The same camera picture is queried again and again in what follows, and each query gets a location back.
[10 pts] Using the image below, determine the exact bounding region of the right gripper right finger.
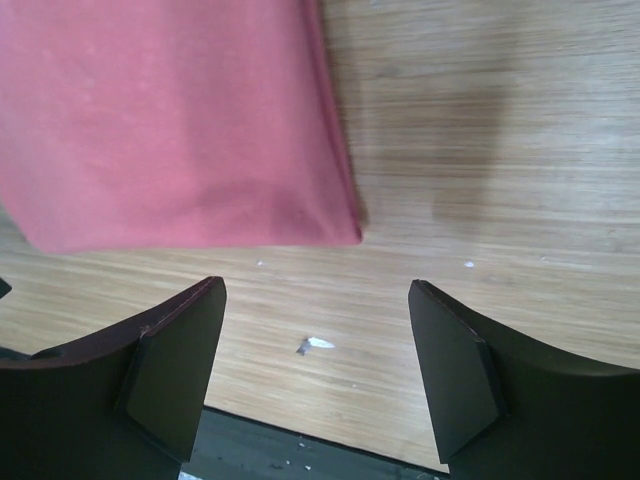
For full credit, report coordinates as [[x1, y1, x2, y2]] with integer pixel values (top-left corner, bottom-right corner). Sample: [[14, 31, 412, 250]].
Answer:
[[408, 280, 639, 479]]

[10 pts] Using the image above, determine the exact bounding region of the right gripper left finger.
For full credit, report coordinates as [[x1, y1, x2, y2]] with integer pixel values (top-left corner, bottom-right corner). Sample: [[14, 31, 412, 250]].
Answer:
[[1, 277, 226, 479]]

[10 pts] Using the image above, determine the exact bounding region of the pink t shirt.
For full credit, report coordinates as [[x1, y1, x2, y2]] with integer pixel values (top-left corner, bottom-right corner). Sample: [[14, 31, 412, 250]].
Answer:
[[1, 1, 362, 253]]

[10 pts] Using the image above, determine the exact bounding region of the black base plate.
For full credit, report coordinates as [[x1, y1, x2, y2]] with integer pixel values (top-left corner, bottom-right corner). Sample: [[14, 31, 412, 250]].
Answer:
[[179, 407, 450, 480]]

